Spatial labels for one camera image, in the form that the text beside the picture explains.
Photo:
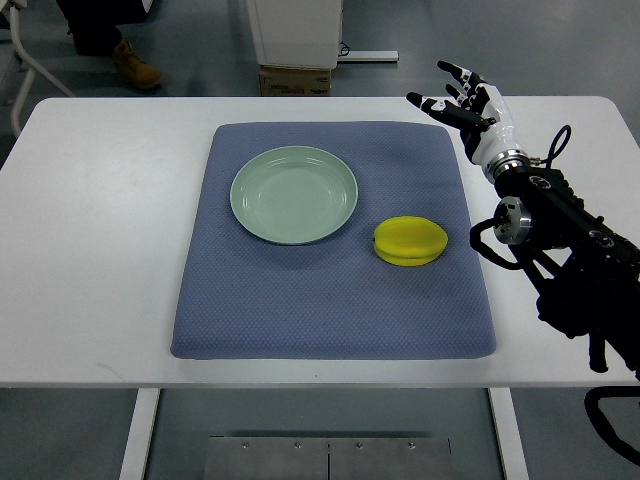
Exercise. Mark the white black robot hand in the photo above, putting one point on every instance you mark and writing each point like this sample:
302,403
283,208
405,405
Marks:
477,110

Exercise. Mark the white floor foot bar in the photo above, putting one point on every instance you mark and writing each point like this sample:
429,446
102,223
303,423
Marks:
369,56

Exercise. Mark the tan work boot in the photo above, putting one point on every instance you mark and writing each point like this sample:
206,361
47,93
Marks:
133,69

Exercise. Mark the white left table leg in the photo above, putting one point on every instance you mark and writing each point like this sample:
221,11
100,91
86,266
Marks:
140,434

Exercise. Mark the cardboard box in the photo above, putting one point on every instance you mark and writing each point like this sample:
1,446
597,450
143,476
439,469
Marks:
294,82

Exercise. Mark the person dark trouser leg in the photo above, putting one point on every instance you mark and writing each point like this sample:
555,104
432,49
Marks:
92,26

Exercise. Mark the white chair frame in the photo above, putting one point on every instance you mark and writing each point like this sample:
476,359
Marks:
10,10

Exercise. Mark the blue textured mat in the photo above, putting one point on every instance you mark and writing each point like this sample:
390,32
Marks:
243,298

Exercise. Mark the yellow starfruit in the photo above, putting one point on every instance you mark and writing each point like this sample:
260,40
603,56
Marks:
409,241

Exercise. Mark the white cabinet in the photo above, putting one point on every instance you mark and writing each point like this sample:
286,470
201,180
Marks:
296,33

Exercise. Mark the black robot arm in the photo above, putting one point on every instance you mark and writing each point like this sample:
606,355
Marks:
586,275

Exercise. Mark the light green plate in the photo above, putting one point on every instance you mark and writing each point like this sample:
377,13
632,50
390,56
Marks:
294,195

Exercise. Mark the white right table leg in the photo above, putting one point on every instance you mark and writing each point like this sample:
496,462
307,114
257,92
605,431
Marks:
507,433

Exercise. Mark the white table leg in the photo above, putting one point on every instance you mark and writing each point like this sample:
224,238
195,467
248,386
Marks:
507,433
140,434

